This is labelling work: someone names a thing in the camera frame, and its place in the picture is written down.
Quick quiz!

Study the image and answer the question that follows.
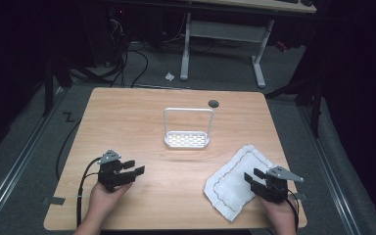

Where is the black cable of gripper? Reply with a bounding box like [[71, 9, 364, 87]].
[[270, 182, 300, 233], [75, 156, 103, 228]]

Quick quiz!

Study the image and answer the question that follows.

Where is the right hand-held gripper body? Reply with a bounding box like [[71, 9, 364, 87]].
[[250, 165, 305, 204]]

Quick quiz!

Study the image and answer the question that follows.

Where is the person's right hand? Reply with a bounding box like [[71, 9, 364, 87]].
[[257, 195, 299, 232]]

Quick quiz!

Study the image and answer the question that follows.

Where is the person's left hand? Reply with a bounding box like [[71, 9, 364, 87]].
[[87, 180, 134, 222]]

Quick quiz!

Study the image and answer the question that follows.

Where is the bundle of black cables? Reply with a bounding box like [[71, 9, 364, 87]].
[[71, 13, 150, 88]]

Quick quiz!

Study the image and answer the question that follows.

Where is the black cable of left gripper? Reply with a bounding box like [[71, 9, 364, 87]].
[[75, 156, 103, 228]]

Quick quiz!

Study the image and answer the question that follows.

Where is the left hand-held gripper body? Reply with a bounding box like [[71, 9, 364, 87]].
[[97, 149, 136, 193]]

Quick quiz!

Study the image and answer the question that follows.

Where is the white-framed desk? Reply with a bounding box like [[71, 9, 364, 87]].
[[179, 0, 317, 89]]

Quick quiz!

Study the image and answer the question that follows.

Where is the dark metal stand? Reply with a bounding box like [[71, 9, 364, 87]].
[[264, 74, 324, 139], [42, 55, 73, 118]]

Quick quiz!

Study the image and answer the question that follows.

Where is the white rack with handle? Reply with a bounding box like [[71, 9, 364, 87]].
[[163, 107, 215, 150]]

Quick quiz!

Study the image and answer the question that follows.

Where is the black floor cable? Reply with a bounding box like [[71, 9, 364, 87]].
[[55, 119, 82, 181]]

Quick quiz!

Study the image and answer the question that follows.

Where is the white folded cloth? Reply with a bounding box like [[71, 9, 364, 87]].
[[203, 144, 277, 223]]

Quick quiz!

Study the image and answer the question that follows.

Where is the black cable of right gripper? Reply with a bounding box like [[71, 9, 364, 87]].
[[270, 182, 300, 233]]

